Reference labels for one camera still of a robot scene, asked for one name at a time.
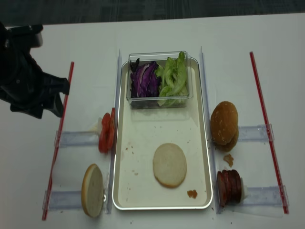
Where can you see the brown bun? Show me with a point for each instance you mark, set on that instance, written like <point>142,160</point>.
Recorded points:
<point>229,146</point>
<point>224,123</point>

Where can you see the right upper clear rail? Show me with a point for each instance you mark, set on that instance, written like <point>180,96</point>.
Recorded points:
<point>258,133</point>

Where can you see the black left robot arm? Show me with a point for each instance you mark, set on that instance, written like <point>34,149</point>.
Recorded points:
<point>4,35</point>

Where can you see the brown bun top rear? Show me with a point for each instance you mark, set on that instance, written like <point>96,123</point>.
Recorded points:
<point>229,146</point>

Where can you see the right red strip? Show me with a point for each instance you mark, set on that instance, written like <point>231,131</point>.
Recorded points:
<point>271,144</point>

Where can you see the clear plastic salad container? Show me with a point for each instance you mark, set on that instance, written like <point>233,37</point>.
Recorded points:
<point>160,58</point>

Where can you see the green lettuce leaves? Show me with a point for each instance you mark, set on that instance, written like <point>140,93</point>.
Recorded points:
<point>173,77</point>

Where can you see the brown crumb on tray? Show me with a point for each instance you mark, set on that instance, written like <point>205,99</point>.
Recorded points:
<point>192,194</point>

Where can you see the upright bun half left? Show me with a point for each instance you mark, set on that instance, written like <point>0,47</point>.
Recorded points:
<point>92,191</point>

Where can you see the red strip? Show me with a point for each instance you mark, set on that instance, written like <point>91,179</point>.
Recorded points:
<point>271,144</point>
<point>56,148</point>

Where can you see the left red strip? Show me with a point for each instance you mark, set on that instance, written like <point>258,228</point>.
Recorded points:
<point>56,148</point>

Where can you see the white metal tray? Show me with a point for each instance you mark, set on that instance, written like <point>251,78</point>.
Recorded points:
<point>140,132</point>

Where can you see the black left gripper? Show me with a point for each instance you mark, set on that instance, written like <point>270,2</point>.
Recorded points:
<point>26,87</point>

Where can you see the brown crumb on table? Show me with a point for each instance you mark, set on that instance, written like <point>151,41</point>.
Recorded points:
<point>229,159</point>

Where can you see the sliced dark red sausage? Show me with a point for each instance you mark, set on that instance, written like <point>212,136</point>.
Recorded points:
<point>229,187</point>

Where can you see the brown bun top front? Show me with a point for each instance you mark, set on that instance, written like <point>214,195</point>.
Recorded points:
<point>224,123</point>

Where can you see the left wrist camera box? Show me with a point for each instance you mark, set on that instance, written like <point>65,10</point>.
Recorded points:
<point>27,36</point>

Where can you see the right lower clear rail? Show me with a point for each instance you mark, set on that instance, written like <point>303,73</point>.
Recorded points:
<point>264,196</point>

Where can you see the purple cabbage leaves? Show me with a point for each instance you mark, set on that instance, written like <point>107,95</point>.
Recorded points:
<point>144,81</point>

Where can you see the left lower clear rail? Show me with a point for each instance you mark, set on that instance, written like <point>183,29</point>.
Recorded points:
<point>62,200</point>

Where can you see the white pusher block sausage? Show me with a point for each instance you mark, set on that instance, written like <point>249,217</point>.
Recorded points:
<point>244,191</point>

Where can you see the white bun slice on tray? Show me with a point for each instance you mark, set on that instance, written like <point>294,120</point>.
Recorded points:
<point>169,165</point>

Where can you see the right long clear rail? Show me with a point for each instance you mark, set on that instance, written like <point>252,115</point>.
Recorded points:
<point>210,144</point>

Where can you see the red tomato slice rear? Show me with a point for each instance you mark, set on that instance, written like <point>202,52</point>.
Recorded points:
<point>111,129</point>

